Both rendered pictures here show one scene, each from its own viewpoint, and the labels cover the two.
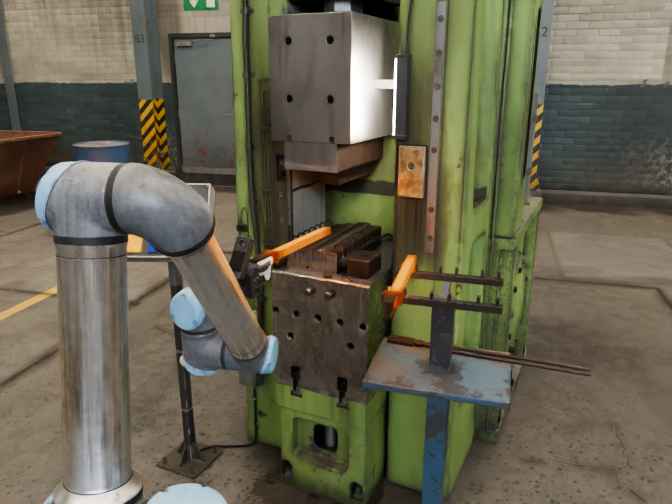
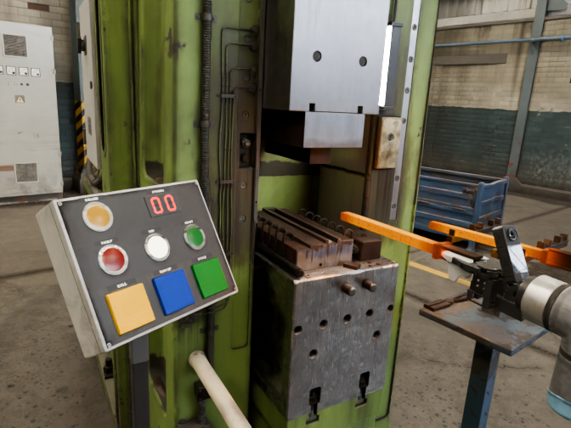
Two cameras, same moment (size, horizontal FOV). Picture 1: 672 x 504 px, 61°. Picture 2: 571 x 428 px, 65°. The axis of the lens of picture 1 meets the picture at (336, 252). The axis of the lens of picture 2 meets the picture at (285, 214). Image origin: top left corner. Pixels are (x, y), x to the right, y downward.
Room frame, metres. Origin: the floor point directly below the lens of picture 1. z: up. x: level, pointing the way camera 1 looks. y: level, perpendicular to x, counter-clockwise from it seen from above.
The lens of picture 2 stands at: (1.33, 1.19, 1.39)
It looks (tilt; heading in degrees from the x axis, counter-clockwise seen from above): 14 degrees down; 304
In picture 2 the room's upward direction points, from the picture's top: 3 degrees clockwise
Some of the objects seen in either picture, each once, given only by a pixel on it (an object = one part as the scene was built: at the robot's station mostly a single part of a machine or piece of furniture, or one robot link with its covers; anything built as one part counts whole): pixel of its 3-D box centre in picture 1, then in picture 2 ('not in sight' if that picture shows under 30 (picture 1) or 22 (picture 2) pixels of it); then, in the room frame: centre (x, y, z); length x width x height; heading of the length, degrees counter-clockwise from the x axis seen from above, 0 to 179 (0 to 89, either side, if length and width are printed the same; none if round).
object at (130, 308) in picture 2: (132, 242); (129, 308); (1.98, 0.73, 1.01); 0.07 x 0.05 x 0.07; 89
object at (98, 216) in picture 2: not in sight; (98, 216); (2.07, 0.73, 1.16); 0.05 x 0.03 x 0.04; 64
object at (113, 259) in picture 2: not in sight; (113, 259); (2.03, 0.73, 1.09); 0.05 x 0.03 x 0.04; 64
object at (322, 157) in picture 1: (337, 149); (296, 125); (2.13, 0.00, 1.32); 0.42 x 0.20 x 0.10; 154
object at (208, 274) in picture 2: not in sight; (208, 278); (1.98, 0.53, 1.01); 0.07 x 0.05 x 0.07; 89
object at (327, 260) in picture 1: (336, 244); (290, 233); (2.13, 0.00, 0.96); 0.42 x 0.20 x 0.09; 154
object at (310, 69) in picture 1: (348, 79); (313, 43); (2.11, -0.04, 1.56); 0.42 x 0.39 x 0.40; 154
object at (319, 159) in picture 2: (347, 169); (295, 148); (2.15, -0.04, 1.24); 0.30 x 0.07 x 0.06; 154
